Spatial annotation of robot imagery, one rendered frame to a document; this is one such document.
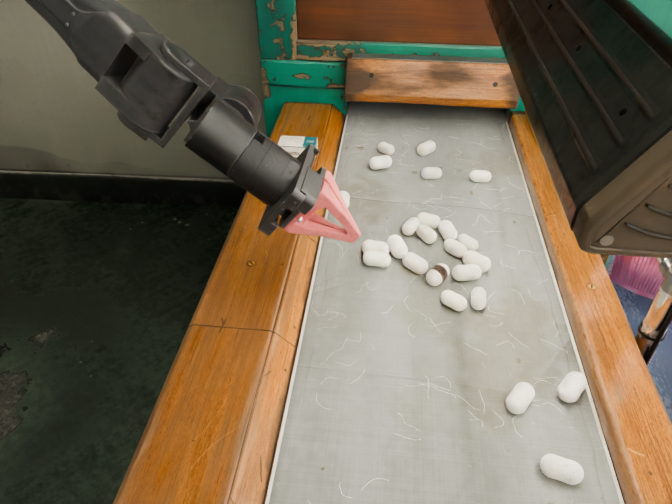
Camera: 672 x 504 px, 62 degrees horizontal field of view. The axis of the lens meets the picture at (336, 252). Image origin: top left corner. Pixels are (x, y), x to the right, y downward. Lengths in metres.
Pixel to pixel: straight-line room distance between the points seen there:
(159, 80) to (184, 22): 1.37
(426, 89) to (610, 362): 0.57
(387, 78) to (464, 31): 0.15
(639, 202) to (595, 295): 0.44
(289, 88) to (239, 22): 0.80
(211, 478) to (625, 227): 0.37
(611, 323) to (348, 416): 0.30
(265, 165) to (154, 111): 0.11
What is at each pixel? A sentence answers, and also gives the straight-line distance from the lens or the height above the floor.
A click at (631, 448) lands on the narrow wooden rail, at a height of 0.76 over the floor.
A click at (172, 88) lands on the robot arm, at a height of 1.00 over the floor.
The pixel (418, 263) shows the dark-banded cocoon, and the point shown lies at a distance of 0.69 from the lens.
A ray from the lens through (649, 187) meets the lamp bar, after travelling 0.26.
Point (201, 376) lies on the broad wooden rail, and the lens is 0.57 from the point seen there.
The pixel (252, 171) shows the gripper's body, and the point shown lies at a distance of 0.55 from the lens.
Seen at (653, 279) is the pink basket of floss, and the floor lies 0.72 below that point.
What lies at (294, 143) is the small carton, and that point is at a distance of 0.89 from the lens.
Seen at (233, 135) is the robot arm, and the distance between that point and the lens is 0.55.
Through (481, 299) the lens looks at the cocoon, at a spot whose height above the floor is 0.76.
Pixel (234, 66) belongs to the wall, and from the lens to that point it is 1.91.
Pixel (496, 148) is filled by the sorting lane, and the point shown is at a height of 0.74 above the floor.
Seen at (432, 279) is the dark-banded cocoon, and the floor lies 0.75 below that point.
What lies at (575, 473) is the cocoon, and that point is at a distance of 0.54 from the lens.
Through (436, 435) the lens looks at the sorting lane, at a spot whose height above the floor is 0.74.
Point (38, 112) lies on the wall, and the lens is 2.26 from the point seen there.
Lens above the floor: 1.20
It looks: 39 degrees down
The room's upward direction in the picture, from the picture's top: straight up
